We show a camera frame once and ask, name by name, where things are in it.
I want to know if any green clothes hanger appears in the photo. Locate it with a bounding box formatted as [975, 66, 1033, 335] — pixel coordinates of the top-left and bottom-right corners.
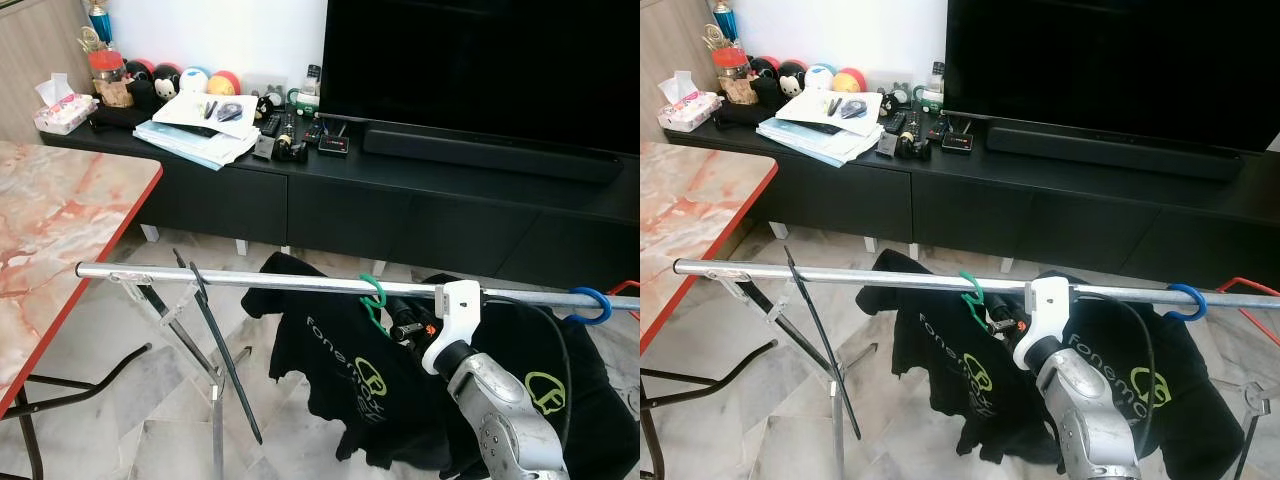
[357, 273, 393, 338]
[957, 269, 993, 333]

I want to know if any black shirt green logo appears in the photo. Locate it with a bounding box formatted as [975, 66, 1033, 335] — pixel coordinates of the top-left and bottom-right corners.
[1040, 269, 1247, 480]
[241, 251, 456, 472]
[867, 247, 1063, 467]
[420, 271, 641, 480]

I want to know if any blue clothes hanger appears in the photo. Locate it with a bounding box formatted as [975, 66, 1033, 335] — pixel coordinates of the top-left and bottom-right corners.
[562, 287, 613, 327]
[1163, 283, 1208, 323]

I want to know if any black television console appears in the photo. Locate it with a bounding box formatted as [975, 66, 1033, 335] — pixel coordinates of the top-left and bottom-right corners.
[40, 118, 641, 298]
[664, 116, 1280, 293]

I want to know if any black soundbar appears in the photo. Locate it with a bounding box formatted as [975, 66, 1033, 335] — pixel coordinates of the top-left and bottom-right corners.
[985, 124, 1245, 183]
[361, 124, 624, 187]

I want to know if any stack of papers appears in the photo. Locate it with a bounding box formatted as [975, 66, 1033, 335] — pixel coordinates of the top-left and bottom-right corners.
[132, 91, 260, 172]
[756, 89, 884, 168]

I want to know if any black television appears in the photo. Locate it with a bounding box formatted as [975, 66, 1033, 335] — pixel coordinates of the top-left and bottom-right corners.
[318, 0, 641, 158]
[942, 0, 1280, 155]

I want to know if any red edged marble table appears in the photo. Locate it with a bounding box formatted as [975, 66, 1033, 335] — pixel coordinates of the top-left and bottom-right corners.
[0, 139, 165, 480]
[640, 139, 780, 480]

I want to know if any black mouse plush toy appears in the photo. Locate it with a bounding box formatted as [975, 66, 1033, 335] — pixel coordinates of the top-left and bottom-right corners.
[148, 62, 184, 104]
[775, 60, 809, 101]

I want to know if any pink tissue box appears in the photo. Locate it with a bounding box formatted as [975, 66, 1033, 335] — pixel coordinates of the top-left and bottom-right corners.
[656, 69, 725, 133]
[32, 72, 100, 137]

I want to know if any light wooden cabinet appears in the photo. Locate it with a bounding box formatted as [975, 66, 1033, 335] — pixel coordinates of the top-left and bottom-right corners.
[0, 0, 113, 147]
[640, 0, 738, 143]

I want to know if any red lidded jar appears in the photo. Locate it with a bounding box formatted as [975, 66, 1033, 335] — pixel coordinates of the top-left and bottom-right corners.
[711, 44, 751, 81]
[87, 47, 127, 85]

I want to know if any blue gold trophy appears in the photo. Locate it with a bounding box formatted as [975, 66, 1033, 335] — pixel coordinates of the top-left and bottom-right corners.
[705, 0, 740, 44]
[82, 0, 114, 47]

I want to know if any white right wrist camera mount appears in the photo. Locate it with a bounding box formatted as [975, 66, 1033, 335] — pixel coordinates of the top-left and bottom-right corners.
[420, 280, 484, 377]
[1011, 275, 1072, 372]

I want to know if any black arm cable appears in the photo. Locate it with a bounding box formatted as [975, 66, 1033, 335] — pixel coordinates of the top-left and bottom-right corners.
[480, 294, 574, 453]
[1073, 289, 1157, 443]

